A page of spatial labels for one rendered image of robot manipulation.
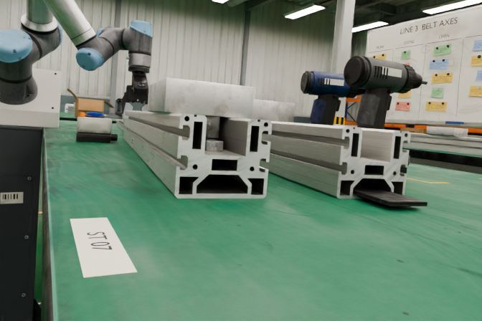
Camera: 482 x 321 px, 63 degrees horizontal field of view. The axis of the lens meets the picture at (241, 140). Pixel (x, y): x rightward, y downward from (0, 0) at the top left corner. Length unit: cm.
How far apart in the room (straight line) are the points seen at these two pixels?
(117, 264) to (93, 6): 1229
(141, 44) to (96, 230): 112
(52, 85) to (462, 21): 328
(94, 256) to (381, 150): 38
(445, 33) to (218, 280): 388
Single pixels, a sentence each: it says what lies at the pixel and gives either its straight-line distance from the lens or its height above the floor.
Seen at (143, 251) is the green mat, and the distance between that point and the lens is 25.
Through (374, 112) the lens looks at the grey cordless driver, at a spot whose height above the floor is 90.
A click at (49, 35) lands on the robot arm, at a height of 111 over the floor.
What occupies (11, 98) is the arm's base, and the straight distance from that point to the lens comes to 162.
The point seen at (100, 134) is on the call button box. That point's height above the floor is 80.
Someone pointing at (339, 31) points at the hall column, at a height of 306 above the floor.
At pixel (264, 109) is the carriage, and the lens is 77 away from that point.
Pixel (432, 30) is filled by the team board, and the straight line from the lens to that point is 412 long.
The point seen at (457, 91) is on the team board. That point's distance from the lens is 384.
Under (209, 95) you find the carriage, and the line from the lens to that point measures 47.
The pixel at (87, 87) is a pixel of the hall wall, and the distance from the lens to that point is 1219.
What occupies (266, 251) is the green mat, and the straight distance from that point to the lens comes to 26.
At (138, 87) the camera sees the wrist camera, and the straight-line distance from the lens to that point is 129.
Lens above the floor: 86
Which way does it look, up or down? 3 degrees down
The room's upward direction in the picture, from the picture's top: 4 degrees clockwise
